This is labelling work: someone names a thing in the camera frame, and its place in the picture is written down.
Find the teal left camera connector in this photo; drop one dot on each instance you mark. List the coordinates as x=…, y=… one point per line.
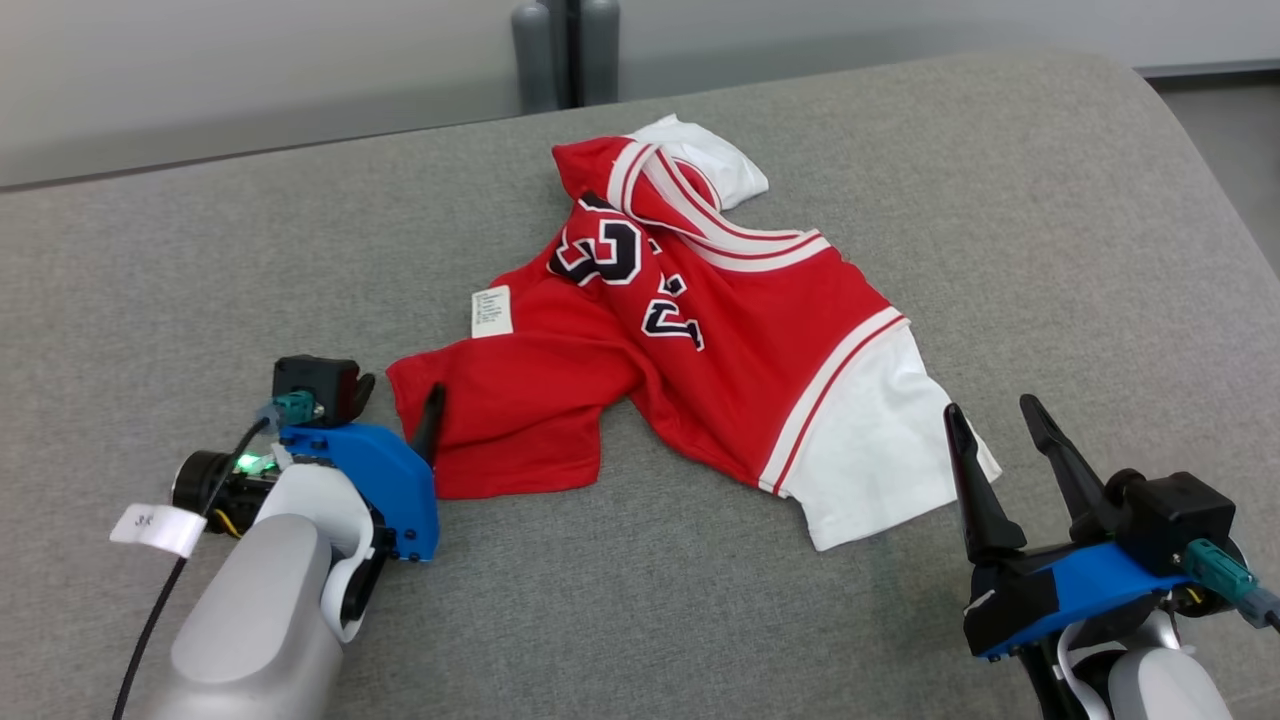
x=295, y=407

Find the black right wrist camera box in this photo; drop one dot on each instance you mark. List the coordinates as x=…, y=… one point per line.
x=1175, y=515

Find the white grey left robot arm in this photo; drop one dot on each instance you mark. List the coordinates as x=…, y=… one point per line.
x=260, y=620

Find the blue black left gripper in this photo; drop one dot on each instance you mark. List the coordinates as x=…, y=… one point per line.
x=390, y=490

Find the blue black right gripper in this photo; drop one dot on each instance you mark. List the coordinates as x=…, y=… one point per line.
x=1060, y=590

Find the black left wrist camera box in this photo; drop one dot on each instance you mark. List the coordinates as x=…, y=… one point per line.
x=315, y=378

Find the red white basketball jersey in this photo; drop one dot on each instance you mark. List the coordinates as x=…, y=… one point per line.
x=720, y=330

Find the grey cylinder bumper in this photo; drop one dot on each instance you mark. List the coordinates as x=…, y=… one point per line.
x=534, y=55
x=600, y=50

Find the teal camera connector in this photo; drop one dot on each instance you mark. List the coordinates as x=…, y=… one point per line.
x=295, y=407
x=1220, y=570

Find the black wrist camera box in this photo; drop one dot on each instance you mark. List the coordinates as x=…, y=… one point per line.
x=1175, y=515
x=315, y=378

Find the teal right camera connector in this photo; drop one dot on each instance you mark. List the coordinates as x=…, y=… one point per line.
x=1220, y=570

